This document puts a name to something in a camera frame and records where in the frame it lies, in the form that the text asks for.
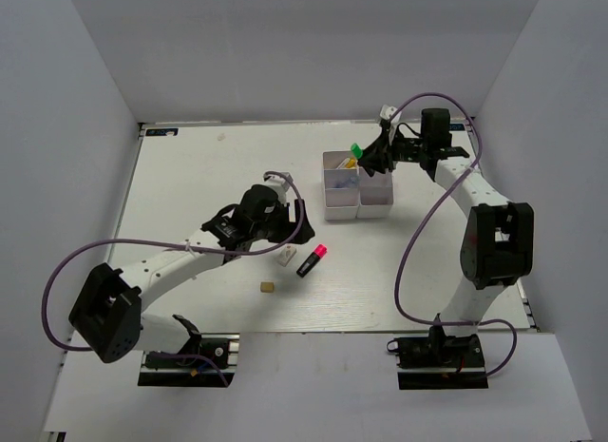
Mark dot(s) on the left blue table label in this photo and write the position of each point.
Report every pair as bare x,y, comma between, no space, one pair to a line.
161,132

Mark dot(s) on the pink black highlighter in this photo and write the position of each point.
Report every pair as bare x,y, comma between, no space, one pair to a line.
312,260

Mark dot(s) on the clear blue pen pack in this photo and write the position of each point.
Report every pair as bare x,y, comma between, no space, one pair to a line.
348,183

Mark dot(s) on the white divided container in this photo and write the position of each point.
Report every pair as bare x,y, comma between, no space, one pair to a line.
375,195
339,204

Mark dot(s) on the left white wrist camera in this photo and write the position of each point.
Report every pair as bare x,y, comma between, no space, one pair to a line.
280,180

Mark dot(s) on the right white divided container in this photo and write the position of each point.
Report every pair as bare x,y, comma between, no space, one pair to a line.
375,195

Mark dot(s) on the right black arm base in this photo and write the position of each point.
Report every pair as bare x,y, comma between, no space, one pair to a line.
426,364

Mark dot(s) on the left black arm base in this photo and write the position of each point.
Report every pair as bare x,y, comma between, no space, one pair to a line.
209,362

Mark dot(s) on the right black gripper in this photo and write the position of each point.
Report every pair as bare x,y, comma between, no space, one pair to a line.
379,153

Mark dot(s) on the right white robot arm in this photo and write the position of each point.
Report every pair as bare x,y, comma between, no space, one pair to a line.
497,246

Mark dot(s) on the white boxed eraser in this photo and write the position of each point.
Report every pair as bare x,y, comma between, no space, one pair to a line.
286,255

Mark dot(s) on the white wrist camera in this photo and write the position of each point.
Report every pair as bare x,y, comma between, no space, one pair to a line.
280,180
389,118

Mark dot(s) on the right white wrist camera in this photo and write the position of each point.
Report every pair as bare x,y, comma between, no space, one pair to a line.
389,118

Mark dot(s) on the tan eraser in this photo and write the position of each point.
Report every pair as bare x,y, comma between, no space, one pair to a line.
267,287

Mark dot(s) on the left white divided container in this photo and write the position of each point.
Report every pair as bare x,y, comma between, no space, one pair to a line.
339,204

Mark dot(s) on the green black highlighter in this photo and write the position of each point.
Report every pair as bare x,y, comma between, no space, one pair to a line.
357,150

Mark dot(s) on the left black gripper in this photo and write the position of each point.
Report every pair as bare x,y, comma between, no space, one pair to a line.
290,228

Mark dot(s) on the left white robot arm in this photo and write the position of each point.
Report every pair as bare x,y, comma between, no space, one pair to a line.
110,312

